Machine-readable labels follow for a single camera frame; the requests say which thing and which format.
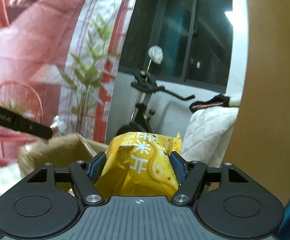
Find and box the yellow corn chips bag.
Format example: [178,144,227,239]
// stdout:
[95,132,182,199]

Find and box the brown cardboard box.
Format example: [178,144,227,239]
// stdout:
[17,133,108,177]

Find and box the white quilted blanket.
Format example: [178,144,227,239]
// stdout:
[180,94,241,167]

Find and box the black exercise bike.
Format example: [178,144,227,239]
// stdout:
[116,68,195,136]

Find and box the wooden headboard panel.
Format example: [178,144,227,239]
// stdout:
[224,0,290,204]

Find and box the red chair printed backdrop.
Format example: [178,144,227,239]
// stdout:
[0,0,138,169]

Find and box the white bag on bike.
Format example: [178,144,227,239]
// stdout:
[148,46,163,64]

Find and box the dark window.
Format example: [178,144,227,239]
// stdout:
[119,0,234,93]

